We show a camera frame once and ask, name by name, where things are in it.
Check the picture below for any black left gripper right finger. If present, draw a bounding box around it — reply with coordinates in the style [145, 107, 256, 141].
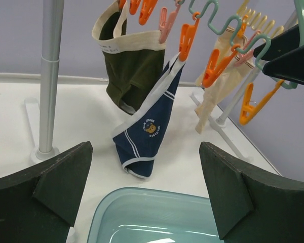
[199, 142, 304, 242]

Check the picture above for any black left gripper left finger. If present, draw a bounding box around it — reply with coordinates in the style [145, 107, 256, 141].
[0, 141, 93, 242]

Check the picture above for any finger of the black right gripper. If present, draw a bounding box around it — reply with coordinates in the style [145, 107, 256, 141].
[261, 25, 304, 88]

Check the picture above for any yellow clip hanger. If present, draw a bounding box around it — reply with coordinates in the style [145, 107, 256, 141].
[237, 1, 298, 38]

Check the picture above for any green clip hanger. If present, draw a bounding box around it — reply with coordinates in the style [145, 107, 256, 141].
[174, 0, 304, 89]

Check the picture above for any beige underwear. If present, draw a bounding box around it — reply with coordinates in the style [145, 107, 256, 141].
[195, 26, 255, 134]

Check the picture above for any navy blue underwear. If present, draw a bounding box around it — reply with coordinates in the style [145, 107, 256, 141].
[112, 55, 185, 179]

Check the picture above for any olive green underwear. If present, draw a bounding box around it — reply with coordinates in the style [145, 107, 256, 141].
[92, 1, 166, 115]

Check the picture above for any translucent blue plastic basin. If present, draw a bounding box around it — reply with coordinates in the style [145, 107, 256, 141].
[87, 187, 220, 242]

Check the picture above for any white metal clothes rack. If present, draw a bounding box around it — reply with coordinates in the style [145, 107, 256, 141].
[23, 0, 304, 163]

